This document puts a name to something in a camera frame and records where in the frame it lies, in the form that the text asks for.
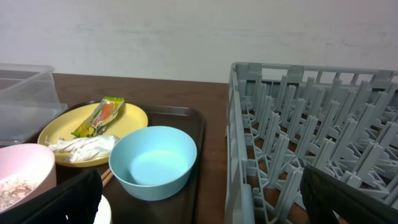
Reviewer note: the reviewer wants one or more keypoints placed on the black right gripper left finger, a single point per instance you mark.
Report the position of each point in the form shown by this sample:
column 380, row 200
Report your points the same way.
column 74, row 201

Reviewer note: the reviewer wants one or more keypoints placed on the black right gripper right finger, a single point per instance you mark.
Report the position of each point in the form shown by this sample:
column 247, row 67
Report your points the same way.
column 325, row 196

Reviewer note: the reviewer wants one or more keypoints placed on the light blue bowl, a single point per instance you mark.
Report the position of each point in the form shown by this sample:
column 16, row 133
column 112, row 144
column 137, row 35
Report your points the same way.
column 153, row 163

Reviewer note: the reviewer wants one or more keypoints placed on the wooden chopstick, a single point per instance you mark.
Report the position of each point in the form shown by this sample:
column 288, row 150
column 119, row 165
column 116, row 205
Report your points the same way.
column 107, row 179
column 105, row 174

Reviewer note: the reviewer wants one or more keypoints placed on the left wooden chopstick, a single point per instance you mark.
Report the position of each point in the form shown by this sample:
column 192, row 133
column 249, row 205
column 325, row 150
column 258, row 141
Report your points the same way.
column 105, row 174

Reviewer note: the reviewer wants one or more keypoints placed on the yellow green snack wrapper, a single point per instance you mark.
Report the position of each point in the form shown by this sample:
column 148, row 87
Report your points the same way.
column 97, row 123

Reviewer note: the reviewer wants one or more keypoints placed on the white tissue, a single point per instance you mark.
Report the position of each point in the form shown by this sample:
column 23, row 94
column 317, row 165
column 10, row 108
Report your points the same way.
column 85, row 149

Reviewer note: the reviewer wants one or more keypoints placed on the grey dishwasher rack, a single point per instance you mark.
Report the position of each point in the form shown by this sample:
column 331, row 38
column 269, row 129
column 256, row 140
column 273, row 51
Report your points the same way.
column 281, row 118

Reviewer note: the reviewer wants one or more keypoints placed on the rice food waste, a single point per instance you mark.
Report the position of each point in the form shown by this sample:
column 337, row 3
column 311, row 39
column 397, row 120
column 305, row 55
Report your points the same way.
column 14, row 190

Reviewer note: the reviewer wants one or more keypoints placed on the right wooden chopstick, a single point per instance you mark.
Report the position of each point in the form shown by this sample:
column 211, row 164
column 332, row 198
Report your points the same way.
column 107, row 179

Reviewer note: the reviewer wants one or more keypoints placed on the clear plastic bin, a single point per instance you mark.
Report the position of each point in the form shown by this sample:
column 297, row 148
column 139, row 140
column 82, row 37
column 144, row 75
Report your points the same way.
column 29, row 101

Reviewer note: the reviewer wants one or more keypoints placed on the white cup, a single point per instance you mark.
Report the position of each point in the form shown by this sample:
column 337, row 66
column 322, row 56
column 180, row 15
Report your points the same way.
column 104, row 214

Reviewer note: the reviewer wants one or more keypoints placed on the dark brown serving tray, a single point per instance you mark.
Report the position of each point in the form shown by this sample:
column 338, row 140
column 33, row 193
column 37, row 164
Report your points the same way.
column 177, row 209

